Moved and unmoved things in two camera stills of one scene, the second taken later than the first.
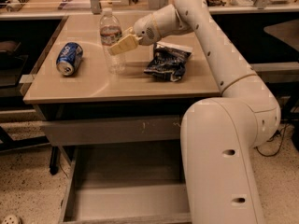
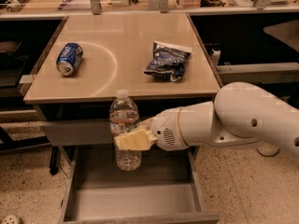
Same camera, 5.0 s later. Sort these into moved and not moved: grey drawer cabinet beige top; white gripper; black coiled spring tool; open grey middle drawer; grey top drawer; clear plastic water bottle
Moved: clear plastic water bottle; white gripper
Not moved: grey top drawer; black coiled spring tool; grey drawer cabinet beige top; open grey middle drawer
